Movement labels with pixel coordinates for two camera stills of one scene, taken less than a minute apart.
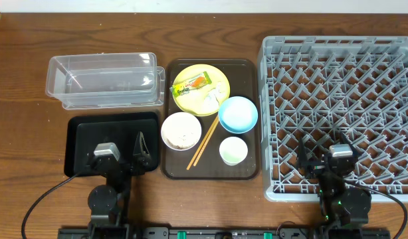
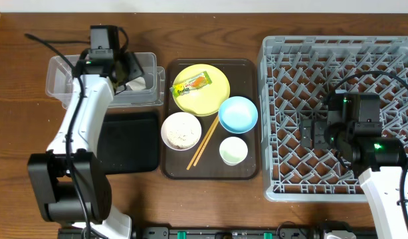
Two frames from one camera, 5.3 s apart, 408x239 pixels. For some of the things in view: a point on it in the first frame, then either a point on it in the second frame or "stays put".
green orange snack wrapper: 191,84 stays put
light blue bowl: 238,115 stays put
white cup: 233,151 stays put
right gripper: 315,168 -> 319,125
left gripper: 143,153 -> 137,70
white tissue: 211,101 -> 138,83
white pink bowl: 181,131 stays put
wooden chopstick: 204,147 stays put
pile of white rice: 181,131 stays put
